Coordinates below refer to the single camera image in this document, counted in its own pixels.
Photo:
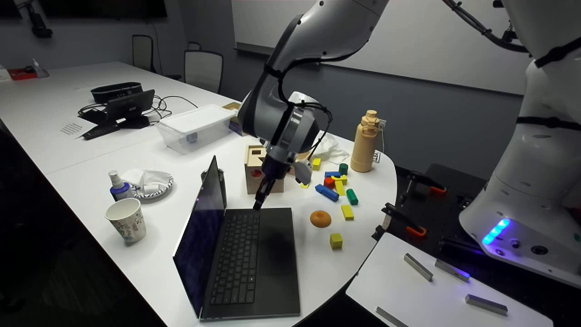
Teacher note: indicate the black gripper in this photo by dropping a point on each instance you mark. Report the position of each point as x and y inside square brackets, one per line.
[277, 165]

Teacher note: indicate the silver Dell laptop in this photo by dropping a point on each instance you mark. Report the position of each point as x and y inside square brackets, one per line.
[255, 261]

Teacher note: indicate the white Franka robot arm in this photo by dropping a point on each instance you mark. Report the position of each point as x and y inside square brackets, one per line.
[546, 183]

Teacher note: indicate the open cardboard box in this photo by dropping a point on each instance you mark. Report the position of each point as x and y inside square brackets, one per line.
[234, 108]

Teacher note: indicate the wooden shape sorter box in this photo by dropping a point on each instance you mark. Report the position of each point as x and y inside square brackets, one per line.
[255, 175]

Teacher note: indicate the yellow rectangular block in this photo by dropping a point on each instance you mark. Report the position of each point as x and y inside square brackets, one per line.
[341, 190]
[304, 186]
[348, 214]

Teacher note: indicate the orange ball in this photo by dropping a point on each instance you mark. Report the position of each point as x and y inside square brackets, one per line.
[321, 219]

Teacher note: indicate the long blue block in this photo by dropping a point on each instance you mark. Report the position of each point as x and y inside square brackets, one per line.
[328, 194]

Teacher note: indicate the red block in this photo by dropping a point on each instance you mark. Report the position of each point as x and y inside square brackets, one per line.
[330, 183]

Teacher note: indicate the short blue block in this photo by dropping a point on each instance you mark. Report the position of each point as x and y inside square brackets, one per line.
[332, 175]

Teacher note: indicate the yellow arch block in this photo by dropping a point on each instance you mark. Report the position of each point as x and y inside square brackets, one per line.
[344, 181]

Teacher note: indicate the clear plastic wrapper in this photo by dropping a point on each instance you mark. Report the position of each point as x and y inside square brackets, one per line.
[337, 148]

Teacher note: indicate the yellow cube block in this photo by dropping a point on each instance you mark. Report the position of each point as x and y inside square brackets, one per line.
[337, 241]

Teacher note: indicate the green cylinder block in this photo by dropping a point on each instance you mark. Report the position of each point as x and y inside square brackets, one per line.
[352, 197]

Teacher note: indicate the white plastic tray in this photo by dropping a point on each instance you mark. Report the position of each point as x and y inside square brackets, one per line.
[194, 128]

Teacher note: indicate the clear plastic lid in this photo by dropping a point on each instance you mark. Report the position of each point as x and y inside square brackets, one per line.
[156, 185]

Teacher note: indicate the tan wooden bottle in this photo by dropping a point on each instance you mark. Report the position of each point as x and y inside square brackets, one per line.
[366, 146]

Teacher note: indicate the gray office chair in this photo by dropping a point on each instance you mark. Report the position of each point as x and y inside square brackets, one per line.
[203, 70]
[143, 54]

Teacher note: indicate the patterned paper cup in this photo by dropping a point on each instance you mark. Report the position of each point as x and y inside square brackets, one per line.
[128, 223]

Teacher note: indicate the black tablet stand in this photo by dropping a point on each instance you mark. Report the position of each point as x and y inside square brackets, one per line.
[125, 110]

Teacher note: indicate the white board panel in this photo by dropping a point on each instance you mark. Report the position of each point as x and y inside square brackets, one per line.
[401, 284]

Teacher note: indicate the gray metal bar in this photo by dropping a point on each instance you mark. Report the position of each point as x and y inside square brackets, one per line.
[453, 272]
[419, 268]
[392, 317]
[486, 304]

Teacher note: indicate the black case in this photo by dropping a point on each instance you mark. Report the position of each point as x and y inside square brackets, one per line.
[116, 92]

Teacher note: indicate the black robot stand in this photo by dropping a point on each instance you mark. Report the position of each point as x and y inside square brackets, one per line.
[455, 179]

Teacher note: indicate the red booklet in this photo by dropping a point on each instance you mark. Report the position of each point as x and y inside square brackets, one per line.
[21, 74]

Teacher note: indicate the wall whiteboard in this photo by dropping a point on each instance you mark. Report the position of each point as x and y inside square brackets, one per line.
[424, 43]

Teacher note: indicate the black wall screen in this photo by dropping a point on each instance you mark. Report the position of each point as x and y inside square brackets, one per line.
[103, 8]

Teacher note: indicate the black mounted camera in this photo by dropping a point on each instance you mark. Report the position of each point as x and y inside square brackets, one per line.
[36, 19]

